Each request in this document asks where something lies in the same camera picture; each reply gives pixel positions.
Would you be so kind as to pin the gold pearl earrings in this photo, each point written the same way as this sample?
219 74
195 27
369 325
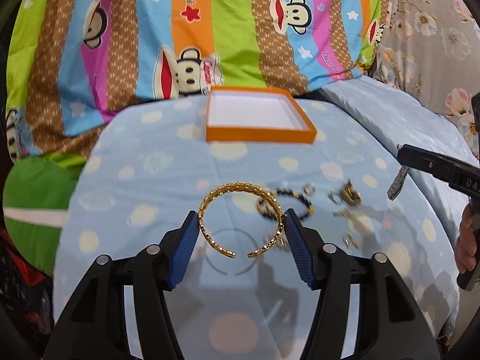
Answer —
351 241

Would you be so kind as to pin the orange shallow box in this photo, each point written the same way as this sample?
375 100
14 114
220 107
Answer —
269 115

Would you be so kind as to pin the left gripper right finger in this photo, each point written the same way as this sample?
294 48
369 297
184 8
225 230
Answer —
390 323

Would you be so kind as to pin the right human hand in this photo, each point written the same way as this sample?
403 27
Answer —
466 245

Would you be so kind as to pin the grey floral sheet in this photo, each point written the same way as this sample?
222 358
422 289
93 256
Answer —
430 50

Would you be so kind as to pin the colourful monkey striped duvet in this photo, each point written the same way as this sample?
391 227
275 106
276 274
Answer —
73 65

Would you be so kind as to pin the gold cuff bangle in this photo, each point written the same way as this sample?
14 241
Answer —
233 206

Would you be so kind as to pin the green plush pillow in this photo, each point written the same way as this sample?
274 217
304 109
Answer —
35 204

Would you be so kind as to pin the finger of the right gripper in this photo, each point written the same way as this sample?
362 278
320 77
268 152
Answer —
460 176

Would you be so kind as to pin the light blue planet duvet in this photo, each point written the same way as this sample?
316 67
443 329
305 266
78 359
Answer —
152 165

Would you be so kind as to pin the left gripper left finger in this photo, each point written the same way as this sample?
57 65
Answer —
93 324

